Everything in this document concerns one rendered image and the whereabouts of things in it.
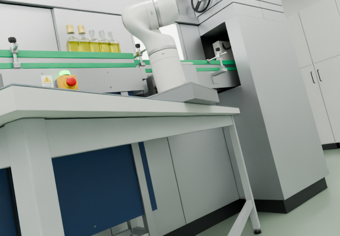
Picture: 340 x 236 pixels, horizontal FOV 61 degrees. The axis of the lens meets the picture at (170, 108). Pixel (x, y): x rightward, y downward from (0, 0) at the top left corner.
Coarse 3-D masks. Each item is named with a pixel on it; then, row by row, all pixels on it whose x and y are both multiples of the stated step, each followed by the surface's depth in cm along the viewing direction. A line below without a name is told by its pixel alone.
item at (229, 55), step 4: (212, 44) 238; (216, 44) 235; (220, 44) 233; (224, 44) 237; (228, 44) 240; (220, 48) 232; (216, 52) 236; (220, 52) 232; (228, 52) 238; (232, 52) 241; (224, 56) 233; (228, 56) 236; (232, 56) 240
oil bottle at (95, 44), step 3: (90, 39) 152; (93, 39) 152; (96, 39) 153; (93, 42) 151; (96, 42) 152; (99, 42) 153; (93, 45) 151; (96, 45) 152; (99, 45) 153; (93, 48) 150; (96, 48) 151; (99, 48) 152; (93, 51) 150; (96, 51) 151; (99, 51) 152
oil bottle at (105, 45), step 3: (102, 39) 155; (105, 39) 156; (102, 42) 154; (105, 42) 155; (108, 42) 156; (102, 45) 154; (105, 45) 155; (108, 45) 156; (102, 48) 154; (105, 48) 154; (108, 48) 156; (102, 51) 154; (105, 51) 154; (108, 51) 155; (111, 51) 156
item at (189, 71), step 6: (186, 66) 145; (192, 66) 148; (186, 72) 144; (192, 72) 147; (150, 78) 152; (186, 78) 143; (192, 78) 146; (144, 84) 160; (150, 84) 153; (144, 90) 160; (150, 90) 153; (156, 90) 149; (144, 96) 159
